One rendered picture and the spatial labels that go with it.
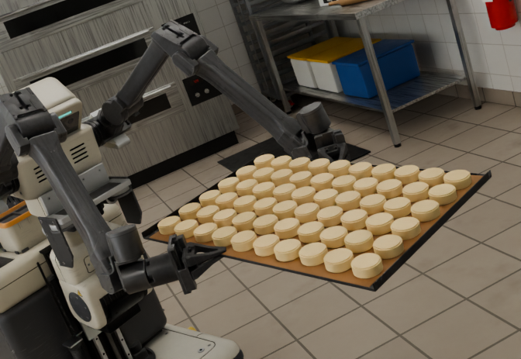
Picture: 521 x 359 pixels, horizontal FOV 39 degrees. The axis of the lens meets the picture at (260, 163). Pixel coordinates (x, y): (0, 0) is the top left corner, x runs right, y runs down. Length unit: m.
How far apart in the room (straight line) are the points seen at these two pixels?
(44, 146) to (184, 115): 4.13
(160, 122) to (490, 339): 3.59
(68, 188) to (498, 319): 1.70
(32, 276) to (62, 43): 3.24
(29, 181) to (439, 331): 1.52
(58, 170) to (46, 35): 3.92
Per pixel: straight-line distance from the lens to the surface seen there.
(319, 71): 5.53
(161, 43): 1.90
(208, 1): 6.74
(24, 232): 2.47
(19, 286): 2.43
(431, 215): 1.32
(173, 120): 5.66
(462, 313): 2.82
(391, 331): 2.83
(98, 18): 5.52
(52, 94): 2.13
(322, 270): 1.25
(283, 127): 1.81
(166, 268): 1.40
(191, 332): 2.70
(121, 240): 1.40
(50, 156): 1.58
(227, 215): 1.50
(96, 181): 2.21
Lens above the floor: 1.51
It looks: 17 degrees down
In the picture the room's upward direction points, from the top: 20 degrees counter-clockwise
